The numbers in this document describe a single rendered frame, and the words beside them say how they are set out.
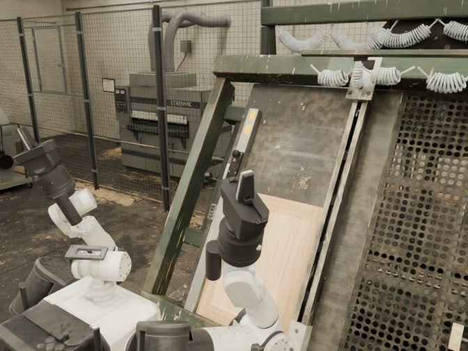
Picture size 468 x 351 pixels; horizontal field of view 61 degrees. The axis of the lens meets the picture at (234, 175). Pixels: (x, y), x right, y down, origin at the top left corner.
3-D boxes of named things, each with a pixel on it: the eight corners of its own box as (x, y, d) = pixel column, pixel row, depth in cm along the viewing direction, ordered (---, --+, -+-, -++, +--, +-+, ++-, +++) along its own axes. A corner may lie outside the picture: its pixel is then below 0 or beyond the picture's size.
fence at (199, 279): (189, 308, 174) (183, 308, 171) (253, 111, 191) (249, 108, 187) (197, 313, 172) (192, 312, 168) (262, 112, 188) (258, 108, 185)
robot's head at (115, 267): (120, 296, 89) (118, 260, 86) (76, 293, 90) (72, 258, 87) (130, 280, 95) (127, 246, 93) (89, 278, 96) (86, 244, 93)
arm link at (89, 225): (74, 188, 117) (97, 217, 126) (46, 203, 115) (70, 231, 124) (78, 201, 112) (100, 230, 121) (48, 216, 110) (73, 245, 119)
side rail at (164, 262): (156, 291, 193) (141, 289, 184) (226, 87, 212) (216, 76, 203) (165, 294, 189) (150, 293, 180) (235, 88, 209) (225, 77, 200)
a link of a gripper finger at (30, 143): (23, 126, 108) (35, 145, 110) (16, 129, 105) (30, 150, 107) (27, 124, 108) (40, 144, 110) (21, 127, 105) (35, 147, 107)
